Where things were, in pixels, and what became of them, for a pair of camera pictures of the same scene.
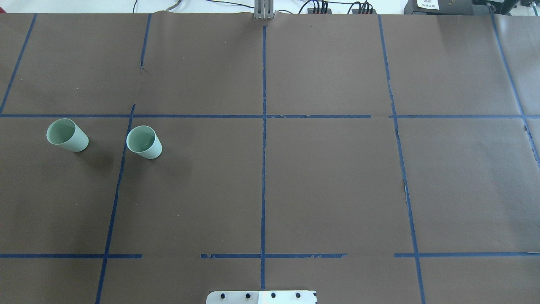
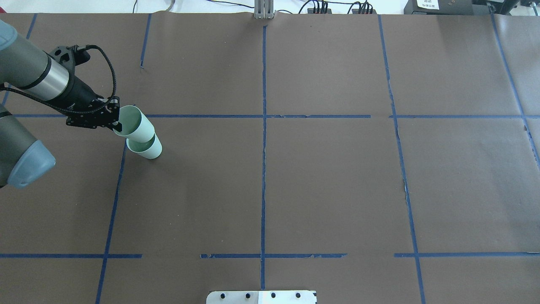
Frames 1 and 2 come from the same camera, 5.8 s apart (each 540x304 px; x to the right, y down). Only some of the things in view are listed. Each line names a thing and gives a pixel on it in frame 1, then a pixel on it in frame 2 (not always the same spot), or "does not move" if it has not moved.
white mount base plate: [261, 297] does not move
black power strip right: [363, 10] does not move
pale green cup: [64, 131] -> [135, 125]
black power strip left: [318, 10] does not move
